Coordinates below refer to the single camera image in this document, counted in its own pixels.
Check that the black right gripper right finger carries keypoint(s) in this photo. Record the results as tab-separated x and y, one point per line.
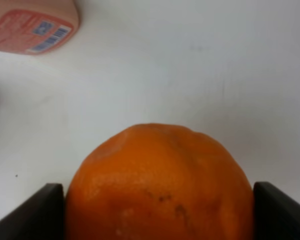
277	216

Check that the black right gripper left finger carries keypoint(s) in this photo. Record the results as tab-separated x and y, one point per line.
41	217

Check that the orange fruit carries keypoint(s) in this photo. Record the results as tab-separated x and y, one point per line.
159	182

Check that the pink squeeze bottle white cap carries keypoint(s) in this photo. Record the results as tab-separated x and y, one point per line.
34	27

